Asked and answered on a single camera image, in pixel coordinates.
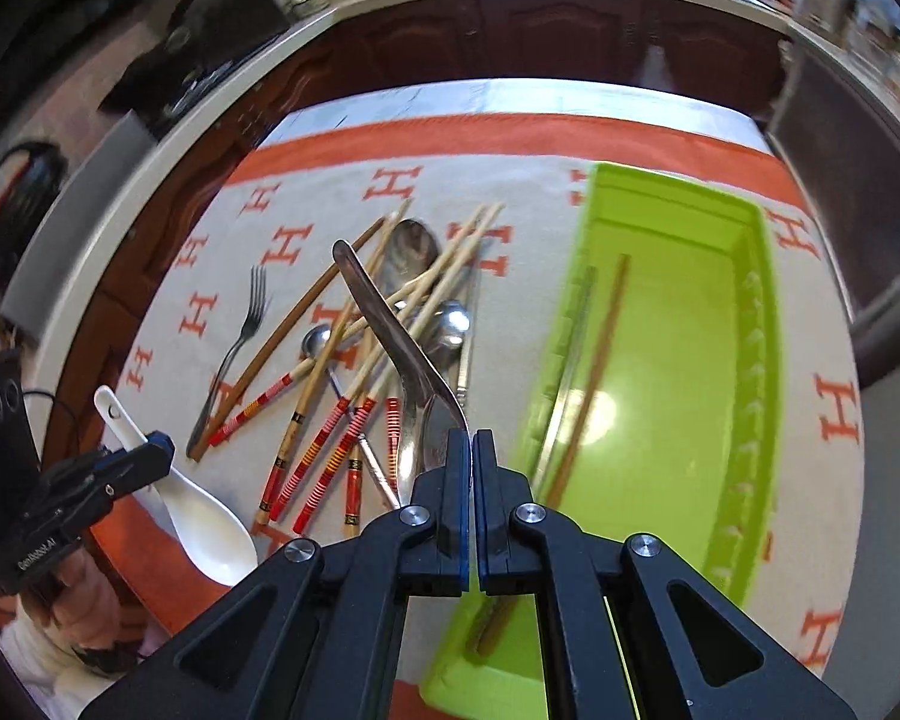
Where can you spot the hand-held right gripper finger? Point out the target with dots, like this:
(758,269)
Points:
(478,525)
(463,525)

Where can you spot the white ceramic soup spoon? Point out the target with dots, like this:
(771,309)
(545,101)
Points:
(202,532)

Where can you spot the stainless steel panel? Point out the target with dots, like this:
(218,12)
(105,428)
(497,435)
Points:
(75,202)

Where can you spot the orange beige printed blanket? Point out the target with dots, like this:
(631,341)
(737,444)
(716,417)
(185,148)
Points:
(322,172)

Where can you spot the person's left hand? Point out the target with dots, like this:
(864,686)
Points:
(90,600)

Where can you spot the brown wooden kitchen cabinets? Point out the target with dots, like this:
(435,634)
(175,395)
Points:
(540,37)

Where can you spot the pale kitchen countertop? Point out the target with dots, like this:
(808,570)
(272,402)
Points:
(195,135)

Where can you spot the small steel spoon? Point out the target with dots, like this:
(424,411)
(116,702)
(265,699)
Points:
(316,341)

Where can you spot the steel fork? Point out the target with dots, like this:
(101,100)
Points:
(249,315)

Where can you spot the black red appliance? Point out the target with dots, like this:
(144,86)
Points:
(15,202)

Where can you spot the person's left forearm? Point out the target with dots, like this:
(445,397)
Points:
(30,652)

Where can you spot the grey glass-door cabinet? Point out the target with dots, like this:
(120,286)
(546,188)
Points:
(847,165)

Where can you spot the grey refrigerator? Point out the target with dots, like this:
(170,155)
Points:
(892,465)

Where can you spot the green plastic utensil tray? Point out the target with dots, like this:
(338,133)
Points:
(682,360)

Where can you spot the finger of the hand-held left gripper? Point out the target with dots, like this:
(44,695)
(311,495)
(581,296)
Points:
(154,454)
(75,476)

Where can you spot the black gas cooktop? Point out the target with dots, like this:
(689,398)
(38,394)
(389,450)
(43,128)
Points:
(180,90)

